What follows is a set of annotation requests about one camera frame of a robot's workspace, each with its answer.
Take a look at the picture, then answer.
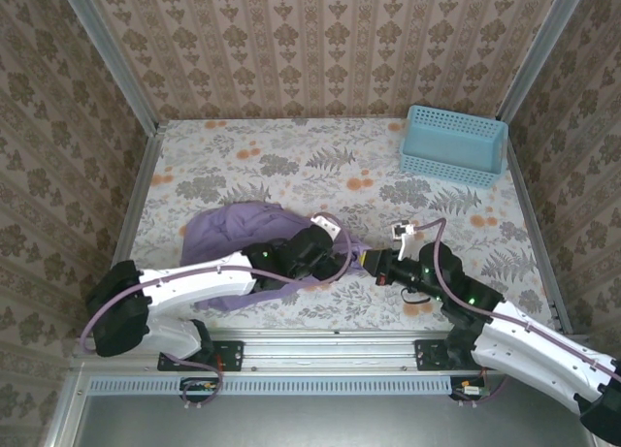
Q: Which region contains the small connector board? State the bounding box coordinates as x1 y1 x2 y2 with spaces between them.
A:
180 376 220 403
449 376 492 403

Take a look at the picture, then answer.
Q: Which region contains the purple printed t-shirt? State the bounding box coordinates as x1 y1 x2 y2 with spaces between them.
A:
179 200 373 312

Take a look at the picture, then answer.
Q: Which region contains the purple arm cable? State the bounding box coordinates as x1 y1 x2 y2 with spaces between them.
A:
410 217 621 409
80 212 353 412

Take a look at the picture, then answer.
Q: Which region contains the light blue plastic basket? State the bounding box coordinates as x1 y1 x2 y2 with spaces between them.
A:
398 104 509 190

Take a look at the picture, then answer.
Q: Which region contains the grey metal panel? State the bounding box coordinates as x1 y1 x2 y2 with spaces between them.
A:
43 373 621 447

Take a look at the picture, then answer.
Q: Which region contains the grey slotted cable duct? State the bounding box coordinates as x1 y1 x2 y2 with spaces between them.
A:
89 374 453 397

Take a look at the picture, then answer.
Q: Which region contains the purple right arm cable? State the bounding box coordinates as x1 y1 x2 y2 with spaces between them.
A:
410 217 621 409

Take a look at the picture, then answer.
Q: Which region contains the floral tablecloth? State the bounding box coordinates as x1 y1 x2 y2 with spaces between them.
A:
111 117 557 332

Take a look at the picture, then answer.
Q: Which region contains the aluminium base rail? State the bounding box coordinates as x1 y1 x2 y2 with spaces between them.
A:
72 326 596 373

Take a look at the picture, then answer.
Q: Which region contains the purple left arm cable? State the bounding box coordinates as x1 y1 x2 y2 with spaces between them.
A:
80 212 353 412

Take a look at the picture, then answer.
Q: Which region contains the aluminium frame post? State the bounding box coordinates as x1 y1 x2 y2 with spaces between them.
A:
497 0 593 123
53 0 164 137

